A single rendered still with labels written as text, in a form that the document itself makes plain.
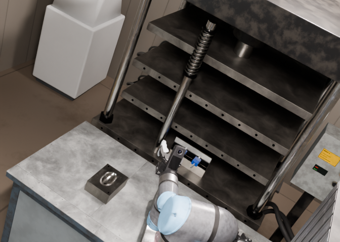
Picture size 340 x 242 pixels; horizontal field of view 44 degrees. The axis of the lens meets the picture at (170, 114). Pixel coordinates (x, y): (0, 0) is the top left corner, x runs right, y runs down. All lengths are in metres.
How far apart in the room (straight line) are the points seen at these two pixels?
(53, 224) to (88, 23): 2.12
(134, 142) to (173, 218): 1.67
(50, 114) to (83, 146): 1.55
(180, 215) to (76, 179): 1.30
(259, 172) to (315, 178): 0.32
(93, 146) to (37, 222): 0.55
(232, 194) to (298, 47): 1.10
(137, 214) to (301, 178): 1.01
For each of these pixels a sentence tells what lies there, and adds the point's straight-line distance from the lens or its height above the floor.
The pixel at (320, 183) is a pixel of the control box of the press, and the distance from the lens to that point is 2.67.
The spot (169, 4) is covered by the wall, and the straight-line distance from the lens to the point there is 4.40.
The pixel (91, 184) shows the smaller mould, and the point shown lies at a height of 0.87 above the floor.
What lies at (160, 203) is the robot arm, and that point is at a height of 1.45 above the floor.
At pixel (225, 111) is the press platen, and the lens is 2.55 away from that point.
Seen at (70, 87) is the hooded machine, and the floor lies 0.16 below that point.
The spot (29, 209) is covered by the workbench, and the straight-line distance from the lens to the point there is 2.52.
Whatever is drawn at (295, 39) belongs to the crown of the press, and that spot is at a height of 1.90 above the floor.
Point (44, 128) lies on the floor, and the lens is 3.97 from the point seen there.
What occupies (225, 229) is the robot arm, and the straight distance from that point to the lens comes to 1.25.
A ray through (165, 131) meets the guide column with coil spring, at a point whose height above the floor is 0.97.
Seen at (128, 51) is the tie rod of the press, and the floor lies 1.35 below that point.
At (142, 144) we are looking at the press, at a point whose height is 0.78.
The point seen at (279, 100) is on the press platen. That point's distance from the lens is 2.45.
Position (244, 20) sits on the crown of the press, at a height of 1.86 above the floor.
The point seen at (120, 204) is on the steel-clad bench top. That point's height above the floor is 0.80.
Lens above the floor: 2.49
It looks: 32 degrees down
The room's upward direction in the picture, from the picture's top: 24 degrees clockwise
